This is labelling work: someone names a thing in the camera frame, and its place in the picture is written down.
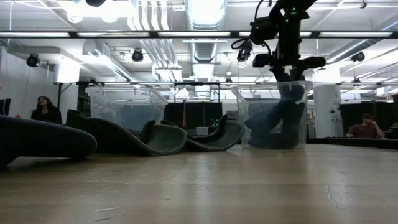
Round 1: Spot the clear plastic bin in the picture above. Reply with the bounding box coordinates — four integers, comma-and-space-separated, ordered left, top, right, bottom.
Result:
231, 80, 314, 151
85, 85, 169, 133

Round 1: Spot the long black desk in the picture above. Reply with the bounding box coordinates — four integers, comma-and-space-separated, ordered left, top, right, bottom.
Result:
306, 137, 398, 151

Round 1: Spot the black ceiling spotlight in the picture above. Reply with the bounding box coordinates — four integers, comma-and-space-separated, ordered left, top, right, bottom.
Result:
26, 53, 41, 68
351, 51, 366, 63
131, 49, 145, 63

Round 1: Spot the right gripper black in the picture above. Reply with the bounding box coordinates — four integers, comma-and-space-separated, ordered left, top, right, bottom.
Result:
252, 33, 327, 102

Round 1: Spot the silver ventilation duct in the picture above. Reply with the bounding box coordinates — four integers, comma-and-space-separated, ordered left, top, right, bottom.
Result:
184, 0, 228, 98

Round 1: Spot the blue grey cap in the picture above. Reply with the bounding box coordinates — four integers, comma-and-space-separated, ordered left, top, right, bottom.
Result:
0, 114, 98, 169
244, 83, 307, 150

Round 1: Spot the person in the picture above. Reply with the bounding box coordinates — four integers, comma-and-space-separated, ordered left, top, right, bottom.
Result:
345, 113, 386, 139
30, 95, 63, 125

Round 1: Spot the white round pillar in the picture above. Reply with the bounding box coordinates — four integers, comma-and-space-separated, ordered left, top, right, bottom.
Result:
313, 84, 341, 139

